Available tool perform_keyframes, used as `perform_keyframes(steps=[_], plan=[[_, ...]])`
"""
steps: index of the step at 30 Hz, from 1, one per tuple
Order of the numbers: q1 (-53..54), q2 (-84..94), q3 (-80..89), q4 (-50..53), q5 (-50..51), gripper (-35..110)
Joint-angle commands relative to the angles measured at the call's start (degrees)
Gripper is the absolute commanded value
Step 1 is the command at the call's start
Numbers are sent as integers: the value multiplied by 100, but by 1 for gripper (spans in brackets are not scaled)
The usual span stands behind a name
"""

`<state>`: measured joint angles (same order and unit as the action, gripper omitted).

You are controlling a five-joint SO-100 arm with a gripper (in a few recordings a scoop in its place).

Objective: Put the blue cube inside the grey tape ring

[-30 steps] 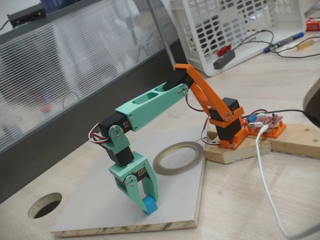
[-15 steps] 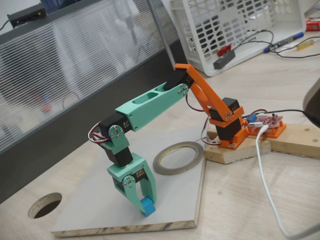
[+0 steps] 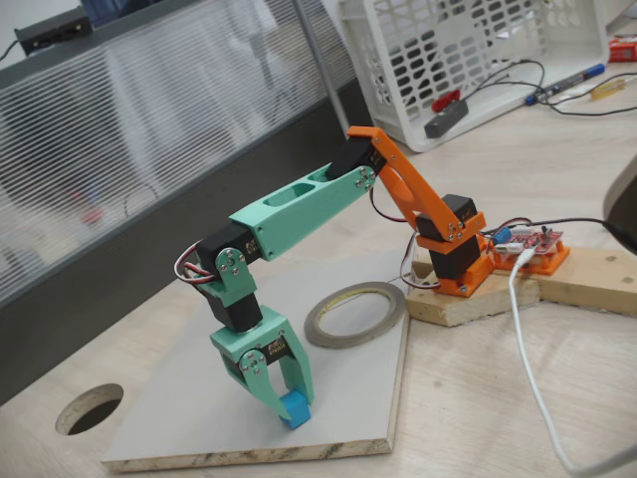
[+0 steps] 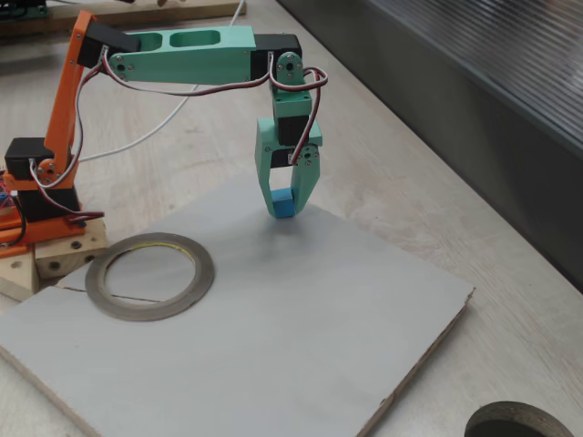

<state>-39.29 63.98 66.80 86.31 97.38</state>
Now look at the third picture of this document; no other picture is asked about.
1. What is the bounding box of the small red box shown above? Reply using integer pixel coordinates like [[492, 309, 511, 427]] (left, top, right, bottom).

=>
[[607, 38, 637, 65]]

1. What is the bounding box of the black device on partition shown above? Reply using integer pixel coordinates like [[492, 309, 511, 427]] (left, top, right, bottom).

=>
[[13, 5, 94, 55]]

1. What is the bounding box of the blue marker pen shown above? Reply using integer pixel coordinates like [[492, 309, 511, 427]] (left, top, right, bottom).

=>
[[525, 62, 607, 106]]

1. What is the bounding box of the grey ring of tape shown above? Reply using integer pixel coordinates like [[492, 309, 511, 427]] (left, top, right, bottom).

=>
[[304, 281, 407, 350]]

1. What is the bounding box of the yellow handled screwdriver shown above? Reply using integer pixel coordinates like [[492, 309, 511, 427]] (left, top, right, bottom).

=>
[[589, 73, 637, 102]]

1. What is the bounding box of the red controller circuit board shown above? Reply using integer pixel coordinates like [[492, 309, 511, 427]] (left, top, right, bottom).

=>
[[490, 226, 566, 258]]

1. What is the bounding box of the thin black desk cable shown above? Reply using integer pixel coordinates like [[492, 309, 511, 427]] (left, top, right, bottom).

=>
[[460, 58, 637, 119]]

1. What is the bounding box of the white plastic lattice basket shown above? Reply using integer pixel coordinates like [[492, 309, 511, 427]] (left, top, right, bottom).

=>
[[337, 0, 611, 153]]

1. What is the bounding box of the ribbed glass desk partition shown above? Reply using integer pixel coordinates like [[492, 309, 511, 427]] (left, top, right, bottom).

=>
[[0, 0, 372, 407]]

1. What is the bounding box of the black rectangular adapter box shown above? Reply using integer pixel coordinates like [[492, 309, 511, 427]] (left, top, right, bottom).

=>
[[423, 99, 471, 140]]

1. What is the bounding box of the tricolour servo wire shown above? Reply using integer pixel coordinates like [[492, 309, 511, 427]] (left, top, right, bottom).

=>
[[173, 242, 221, 289], [400, 233, 443, 292], [370, 186, 415, 226]]

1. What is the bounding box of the blurred dark grey object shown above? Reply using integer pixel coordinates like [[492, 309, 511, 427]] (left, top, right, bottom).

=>
[[601, 153, 637, 250]]

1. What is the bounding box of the black power cable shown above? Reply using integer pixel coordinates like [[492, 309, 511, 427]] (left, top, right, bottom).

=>
[[485, 217, 637, 245]]

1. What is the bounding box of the small red clip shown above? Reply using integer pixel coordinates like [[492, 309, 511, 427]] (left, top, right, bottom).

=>
[[431, 89, 462, 114]]

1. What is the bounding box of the orange circuit board mount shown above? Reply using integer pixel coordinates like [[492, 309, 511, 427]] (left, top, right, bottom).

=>
[[490, 241, 571, 276]]

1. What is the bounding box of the wooden base block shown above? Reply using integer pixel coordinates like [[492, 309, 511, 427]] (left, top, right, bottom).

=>
[[405, 248, 541, 329]]

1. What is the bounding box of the white USB cable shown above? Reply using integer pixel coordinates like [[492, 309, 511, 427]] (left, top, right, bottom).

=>
[[508, 248, 598, 477]]

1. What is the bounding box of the white particleboard panel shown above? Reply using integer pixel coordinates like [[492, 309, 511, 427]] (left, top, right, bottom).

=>
[[101, 246, 415, 474]]

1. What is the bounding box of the blue cube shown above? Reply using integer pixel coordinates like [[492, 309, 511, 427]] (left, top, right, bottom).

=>
[[278, 390, 313, 430]]

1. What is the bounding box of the long wooden plank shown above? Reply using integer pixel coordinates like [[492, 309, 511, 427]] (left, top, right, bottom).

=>
[[534, 246, 637, 319]]

